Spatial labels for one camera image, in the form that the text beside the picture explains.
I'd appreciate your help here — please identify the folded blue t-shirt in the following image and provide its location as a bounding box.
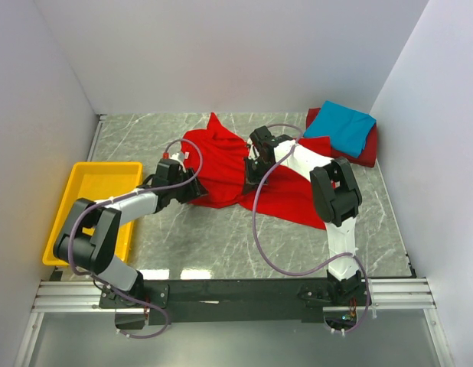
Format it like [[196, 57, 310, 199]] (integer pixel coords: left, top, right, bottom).
[[303, 100, 377, 158]]

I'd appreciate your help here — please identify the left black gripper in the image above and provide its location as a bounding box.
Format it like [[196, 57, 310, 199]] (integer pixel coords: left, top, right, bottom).
[[168, 167, 208, 204]]

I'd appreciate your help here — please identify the folded dark red t-shirt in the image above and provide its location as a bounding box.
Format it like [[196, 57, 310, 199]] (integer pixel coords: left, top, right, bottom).
[[305, 107, 378, 168]]

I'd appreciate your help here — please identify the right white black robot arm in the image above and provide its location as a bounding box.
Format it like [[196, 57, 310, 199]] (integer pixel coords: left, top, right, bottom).
[[243, 126, 365, 305]]

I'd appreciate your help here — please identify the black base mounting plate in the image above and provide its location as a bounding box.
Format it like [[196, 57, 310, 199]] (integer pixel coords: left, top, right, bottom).
[[99, 274, 370, 330]]

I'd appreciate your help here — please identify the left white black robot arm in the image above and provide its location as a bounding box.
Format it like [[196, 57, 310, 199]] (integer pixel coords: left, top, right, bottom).
[[53, 158, 208, 307]]

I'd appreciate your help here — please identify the bright red t-shirt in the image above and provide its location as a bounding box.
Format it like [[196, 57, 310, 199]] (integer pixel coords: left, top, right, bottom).
[[181, 113, 325, 229]]

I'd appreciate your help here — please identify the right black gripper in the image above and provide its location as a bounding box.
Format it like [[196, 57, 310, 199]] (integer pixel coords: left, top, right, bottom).
[[243, 157, 276, 196]]

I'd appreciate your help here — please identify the aluminium extrusion rail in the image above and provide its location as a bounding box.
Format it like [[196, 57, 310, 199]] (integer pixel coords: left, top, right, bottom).
[[32, 278, 435, 313]]

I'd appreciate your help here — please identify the yellow plastic tray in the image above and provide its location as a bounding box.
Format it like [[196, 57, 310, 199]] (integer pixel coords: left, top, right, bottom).
[[42, 161, 144, 268]]

